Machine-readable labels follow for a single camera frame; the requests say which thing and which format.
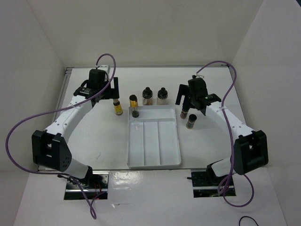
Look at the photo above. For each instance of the white plastic organizer tray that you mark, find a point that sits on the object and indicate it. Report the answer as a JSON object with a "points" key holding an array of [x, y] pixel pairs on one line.
{"points": [[153, 139]]}

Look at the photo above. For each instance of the gold capped glass grinder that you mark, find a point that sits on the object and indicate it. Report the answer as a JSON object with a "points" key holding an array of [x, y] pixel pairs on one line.
{"points": [[134, 106]]}

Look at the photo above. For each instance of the black top shaker white spice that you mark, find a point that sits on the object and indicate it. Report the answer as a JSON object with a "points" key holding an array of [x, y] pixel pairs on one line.
{"points": [[162, 96]]}

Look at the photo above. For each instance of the aluminium table edge rail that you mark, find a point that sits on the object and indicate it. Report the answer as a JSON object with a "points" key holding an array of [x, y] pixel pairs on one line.
{"points": [[59, 105]]}

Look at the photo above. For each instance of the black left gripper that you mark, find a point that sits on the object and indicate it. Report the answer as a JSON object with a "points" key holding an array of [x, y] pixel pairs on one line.
{"points": [[113, 92]]}

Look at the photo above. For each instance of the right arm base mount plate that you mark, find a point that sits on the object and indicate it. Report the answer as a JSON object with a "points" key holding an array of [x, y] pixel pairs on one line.
{"points": [[204, 184]]}

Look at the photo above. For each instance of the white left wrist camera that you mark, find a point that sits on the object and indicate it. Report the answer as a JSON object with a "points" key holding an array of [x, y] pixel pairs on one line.
{"points": [[105, 68]]}

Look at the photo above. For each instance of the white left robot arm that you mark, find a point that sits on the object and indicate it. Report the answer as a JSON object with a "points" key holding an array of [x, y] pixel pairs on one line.
{"points": [[50, 146]]}

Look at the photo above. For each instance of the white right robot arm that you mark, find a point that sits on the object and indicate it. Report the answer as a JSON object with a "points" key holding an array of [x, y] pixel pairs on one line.
{"points": [[250, 149]]}

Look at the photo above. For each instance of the yellow oil bottle tan cap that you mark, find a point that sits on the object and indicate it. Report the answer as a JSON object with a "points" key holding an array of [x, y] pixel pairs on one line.
{"points": [[117, 107]]}

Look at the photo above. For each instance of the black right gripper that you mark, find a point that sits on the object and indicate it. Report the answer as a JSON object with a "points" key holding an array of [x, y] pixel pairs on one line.
{"points": [[184, 90]]}

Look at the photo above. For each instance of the black top shaker brown spice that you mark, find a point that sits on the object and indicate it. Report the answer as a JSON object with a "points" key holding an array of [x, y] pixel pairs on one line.
{"points": [[147, 95]]}

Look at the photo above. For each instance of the black cap spice jar front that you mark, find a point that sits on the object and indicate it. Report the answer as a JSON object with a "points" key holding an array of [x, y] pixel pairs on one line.
{"points": [[191, 121]]}

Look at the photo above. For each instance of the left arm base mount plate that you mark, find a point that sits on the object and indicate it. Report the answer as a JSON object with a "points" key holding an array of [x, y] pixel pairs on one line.
{"points": [[98, 190]]}

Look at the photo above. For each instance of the black cap spice jar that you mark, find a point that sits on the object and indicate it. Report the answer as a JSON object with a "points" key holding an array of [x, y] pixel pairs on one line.
{"points": [[184, 112], [191, 121]]}

